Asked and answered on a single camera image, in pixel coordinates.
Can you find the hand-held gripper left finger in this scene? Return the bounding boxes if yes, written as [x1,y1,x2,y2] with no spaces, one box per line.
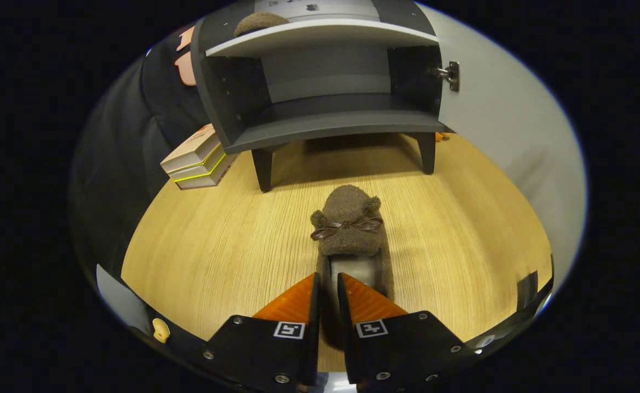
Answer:
[202,272,320,393]

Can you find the dark grey shoe cabinet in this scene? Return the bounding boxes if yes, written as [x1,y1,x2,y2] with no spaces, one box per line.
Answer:
[192,0,454,193]

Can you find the brown fuzzy shoe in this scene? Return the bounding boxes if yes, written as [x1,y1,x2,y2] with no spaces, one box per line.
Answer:
[234,12,290,38]
[310,184,396,350]

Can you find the white orange book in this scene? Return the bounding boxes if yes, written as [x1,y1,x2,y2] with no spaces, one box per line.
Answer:
[160,124,223,174]

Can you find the black backdrop cloth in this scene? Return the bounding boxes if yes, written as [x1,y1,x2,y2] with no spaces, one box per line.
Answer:
[71,27,214,273]

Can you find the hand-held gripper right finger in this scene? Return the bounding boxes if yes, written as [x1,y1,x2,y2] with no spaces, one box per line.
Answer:
[337,272,481,393]

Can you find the metal door hinge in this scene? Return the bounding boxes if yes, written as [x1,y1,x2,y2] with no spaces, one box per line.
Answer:
[434,61,460,92]

